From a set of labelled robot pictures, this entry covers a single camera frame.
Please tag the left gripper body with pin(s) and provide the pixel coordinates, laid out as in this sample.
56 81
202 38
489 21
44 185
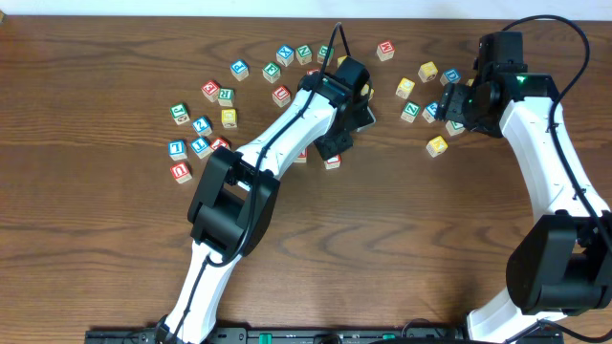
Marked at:
335 143

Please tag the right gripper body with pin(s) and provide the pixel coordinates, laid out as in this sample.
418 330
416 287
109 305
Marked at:
452 101

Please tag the red A block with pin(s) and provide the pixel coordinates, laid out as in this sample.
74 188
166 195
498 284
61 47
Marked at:
302 156

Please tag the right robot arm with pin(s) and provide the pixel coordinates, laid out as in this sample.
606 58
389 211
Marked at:
563 265

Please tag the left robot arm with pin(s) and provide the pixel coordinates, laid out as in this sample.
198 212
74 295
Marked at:
234 200

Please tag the green 7 block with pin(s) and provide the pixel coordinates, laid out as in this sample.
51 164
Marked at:
454 128

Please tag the blue D block upper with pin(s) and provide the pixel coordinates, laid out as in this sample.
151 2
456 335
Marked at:
450 76

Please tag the blue 5 block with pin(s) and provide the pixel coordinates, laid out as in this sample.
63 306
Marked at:
429 113

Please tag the yellow W block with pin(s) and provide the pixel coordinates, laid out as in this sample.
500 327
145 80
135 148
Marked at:
428 72

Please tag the green Z block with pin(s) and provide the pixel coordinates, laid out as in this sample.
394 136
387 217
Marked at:
411 111

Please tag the yellow K block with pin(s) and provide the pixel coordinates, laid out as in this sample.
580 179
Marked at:
436 146

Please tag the yellow O block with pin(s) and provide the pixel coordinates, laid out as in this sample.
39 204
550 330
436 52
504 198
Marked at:
367 91

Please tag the yellow block near Z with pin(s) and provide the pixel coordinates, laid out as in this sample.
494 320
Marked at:
405 88

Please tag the red U block centre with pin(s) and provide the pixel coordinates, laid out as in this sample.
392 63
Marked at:
281 96

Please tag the red u block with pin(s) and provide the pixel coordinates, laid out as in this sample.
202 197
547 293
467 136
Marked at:
181 172
281 96

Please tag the yellow C block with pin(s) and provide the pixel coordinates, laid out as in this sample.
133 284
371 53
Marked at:
341 59

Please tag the green B block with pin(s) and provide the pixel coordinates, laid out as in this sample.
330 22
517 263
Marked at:
325 54

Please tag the red M block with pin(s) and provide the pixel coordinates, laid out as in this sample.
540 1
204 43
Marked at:
385 50

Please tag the green N block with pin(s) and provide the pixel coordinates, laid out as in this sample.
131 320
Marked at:
303 54

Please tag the green F block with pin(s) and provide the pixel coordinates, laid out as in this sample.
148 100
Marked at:
271 72

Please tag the blue X block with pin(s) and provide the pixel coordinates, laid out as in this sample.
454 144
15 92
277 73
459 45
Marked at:
285 55

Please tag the yellow block near 2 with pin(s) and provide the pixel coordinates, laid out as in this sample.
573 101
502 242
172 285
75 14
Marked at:
229 118

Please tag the red Y block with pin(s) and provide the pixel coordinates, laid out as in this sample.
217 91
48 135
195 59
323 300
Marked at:
220 142

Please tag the blue P block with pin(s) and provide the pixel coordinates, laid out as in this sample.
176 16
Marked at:
239 69

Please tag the green R block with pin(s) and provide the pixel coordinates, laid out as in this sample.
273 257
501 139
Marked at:
226 97

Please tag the red E block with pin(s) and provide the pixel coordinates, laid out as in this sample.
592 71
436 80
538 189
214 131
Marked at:
211 90

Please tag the blue 2 block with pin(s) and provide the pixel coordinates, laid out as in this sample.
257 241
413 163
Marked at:
202 127

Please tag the blue T block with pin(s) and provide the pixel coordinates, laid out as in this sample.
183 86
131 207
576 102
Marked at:
201 148

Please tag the green J block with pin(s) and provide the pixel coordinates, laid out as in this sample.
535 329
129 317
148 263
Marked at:
179 113

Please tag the blue L block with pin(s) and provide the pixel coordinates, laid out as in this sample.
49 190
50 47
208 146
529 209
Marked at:
177 150

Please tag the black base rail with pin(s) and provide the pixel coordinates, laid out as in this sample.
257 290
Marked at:
271 336

